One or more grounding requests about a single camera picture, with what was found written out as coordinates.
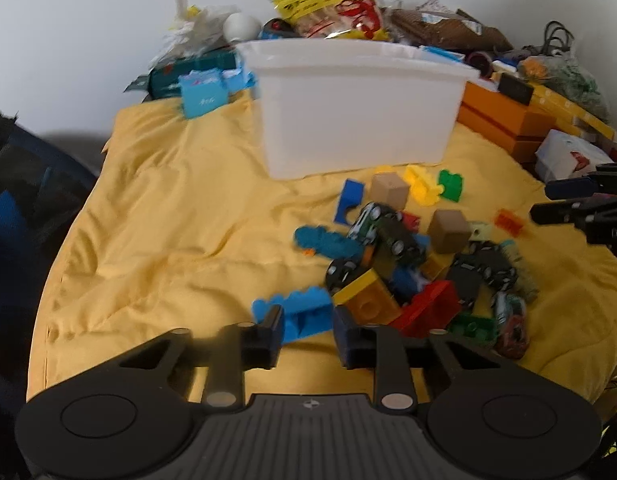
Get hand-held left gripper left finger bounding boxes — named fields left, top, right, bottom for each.
left=116, top=305, right=285, bottom=408

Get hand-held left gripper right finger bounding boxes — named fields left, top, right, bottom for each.
left=333, top=306, right=494, bottom=413

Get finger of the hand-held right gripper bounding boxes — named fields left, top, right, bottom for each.
left=545, top=161, right=617, bottom=201
left=530, top=195, right=617, bottom=226

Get light blue brick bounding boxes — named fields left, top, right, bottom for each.
left=252, top=286, right=334, bottom=345

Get dark wooden cube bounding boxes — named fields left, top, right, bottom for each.
left=429, top=209, right=472, bottom=255

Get white plastic bin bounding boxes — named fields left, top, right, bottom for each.
left=236, top=39, right=480, bottom=181

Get white box with red print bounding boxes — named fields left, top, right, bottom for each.
left=535, top=130, right=614, bottom=183

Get yellow orange brick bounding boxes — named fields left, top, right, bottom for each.
left=333, top=267, right=404, bottom=326

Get small orange brick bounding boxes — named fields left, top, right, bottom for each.
left=495, top=209, right=527, bottom=236

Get grey green toy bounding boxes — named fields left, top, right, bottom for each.
left=499, top=240, right=539, bottom=303

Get black toy car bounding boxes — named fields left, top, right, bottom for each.
left=325, top=255, right=364, bottom=293
left=446, top=245, right=517, bottom=306

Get flat yellow box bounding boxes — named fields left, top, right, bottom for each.
left=531, top=85, right=617, bottom=141

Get red brick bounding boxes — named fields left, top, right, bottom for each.
left=396, top=280, right=462, bottom=338

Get teal toothed toy piece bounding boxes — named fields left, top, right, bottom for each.
left=293, top=225, right=362, bottom=261

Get green mesh bag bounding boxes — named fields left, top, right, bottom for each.
left=519, top=55, right=612, bottom=121

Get orange box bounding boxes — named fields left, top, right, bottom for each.
left=456, top=82, right=559, bottom=161

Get dark green toy car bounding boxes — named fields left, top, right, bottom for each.
left=376, top=220, right=428, bottom=268

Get small black box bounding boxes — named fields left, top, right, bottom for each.
left=497, top=72, right=534, bottom=106

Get green and white toy car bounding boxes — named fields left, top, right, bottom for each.
left=346, top=202, right=404, bottom=246

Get red and teal toy car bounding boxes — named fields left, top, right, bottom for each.
left=493, top=292, right=529, bottom=358

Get flat green brick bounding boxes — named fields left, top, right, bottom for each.
left=446, top=312, right=497, bottom=343

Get large yellow brick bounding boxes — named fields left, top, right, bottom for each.
left=405, top=165, right=444, bottom=206

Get blue arch block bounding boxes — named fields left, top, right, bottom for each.
left=335, top=179, right=365, bottom=225

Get yellow blanket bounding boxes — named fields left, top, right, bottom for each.
left=26, top=87, right=617, bottom=406

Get dark tape roll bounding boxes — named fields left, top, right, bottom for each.
left=466, top=51, right=494, bottom=78

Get light wooden cube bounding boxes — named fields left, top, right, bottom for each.
left=371, top=172, right=410, bottom=211

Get light blue packet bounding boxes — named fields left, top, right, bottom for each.
left=223, top=67, right=262, bottom=101
left=419, top=45, right=467, bottom=66

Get brown padded bag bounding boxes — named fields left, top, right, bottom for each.
left=389, top=7, right=512, bottom=53

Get light blue carton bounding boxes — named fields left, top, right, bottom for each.
left=179, top=69, right=228, bottom=120

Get teal box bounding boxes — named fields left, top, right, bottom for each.
left=148, top=52, right=239, bottom=101

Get dark blue fabric chair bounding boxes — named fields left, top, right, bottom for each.
left=0, top=110, right=99, bottom=480

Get yellow snack bag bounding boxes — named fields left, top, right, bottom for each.
left=264, top=0, right=392, bottom=41

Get black and red toy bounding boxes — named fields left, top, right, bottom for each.
left=263, top=17, right=299, bottom=41

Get white round bulb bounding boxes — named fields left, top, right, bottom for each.
left=223, top=12, right=262, bottom=43

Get clear plastic bag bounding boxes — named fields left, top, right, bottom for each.
left=161, top=0, right=239, bottom=61

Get black cables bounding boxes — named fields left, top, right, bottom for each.
left=541, top=20, right=577, bottom=56

